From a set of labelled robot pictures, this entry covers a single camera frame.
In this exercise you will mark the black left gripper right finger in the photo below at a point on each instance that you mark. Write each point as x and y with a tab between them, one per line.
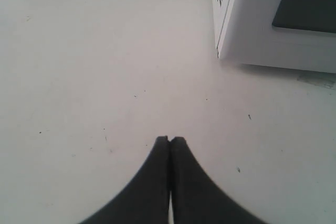
195	197

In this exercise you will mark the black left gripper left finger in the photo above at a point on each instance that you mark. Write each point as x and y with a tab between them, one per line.
146	198

